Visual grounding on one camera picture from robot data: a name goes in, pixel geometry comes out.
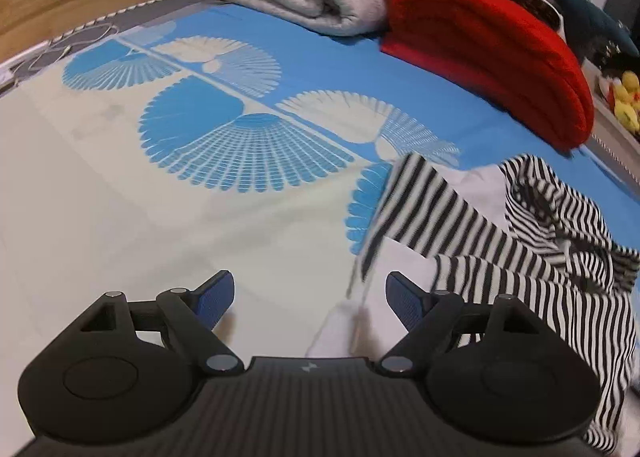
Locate black white striped garment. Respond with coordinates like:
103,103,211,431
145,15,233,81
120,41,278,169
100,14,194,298
304,150,640,455

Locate blue and cream bedsheet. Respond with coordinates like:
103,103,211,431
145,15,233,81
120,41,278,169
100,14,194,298
1,0,639,455

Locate yellow plush toy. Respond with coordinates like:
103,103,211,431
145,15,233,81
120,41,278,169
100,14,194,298
606,70,640,136

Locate red knitted pillow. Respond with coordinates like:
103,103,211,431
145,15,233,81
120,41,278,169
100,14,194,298
381,0,594,151

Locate dark teal plush toy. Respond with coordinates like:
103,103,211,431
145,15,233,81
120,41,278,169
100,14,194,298
553,0,639,62

